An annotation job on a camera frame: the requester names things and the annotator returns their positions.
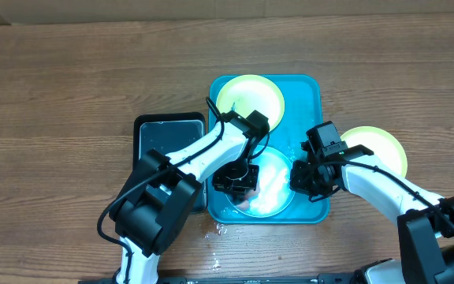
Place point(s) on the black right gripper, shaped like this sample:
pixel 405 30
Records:
pixel 302 186

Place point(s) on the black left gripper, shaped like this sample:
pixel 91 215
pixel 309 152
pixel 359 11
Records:
pixel 221 184

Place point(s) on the light blue plate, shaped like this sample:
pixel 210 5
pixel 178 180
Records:
pixel 275 194

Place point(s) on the yellow-green plate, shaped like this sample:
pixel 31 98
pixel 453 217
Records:
pixel 246 93
pixel 384 145

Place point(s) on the green brown sponge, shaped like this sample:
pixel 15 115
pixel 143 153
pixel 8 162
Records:
pixel 244 203

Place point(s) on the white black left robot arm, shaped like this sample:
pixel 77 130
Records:
pixel 154 203

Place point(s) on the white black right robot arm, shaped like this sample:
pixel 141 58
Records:
pixel 424 219

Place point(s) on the blue plastic tray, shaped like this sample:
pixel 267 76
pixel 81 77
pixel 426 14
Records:
pixel 302 111

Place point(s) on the black water tray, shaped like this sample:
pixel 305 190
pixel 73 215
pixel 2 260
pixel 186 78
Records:
pixel 165 133

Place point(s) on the cardboard backdrop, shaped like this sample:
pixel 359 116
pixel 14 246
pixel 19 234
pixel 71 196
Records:
pixel 84 11

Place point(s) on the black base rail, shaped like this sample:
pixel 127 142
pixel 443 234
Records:
pixel 324 278

